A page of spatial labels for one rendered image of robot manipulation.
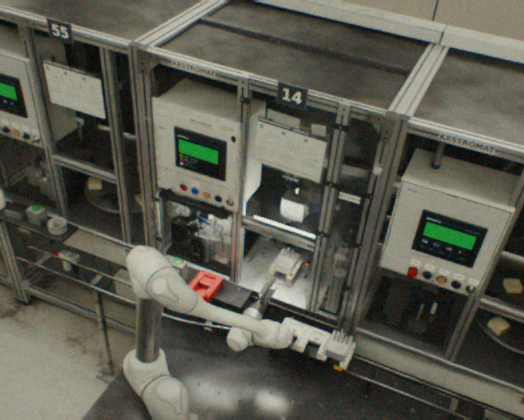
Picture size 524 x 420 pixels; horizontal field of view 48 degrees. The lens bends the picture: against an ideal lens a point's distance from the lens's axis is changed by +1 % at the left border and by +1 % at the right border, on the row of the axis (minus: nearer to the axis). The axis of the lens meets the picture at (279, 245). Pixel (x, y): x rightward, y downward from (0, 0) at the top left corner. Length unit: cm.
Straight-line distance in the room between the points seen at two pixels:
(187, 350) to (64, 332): 128
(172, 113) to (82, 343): 191
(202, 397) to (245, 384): 21
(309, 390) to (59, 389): 160
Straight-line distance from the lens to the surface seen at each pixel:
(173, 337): 308
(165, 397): 254
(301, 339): 283
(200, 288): 297
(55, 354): 400
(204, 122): 253
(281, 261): 298
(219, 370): 294
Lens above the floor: 303
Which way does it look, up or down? 41 degrees down
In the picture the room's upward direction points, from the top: 6 degrees clockwise
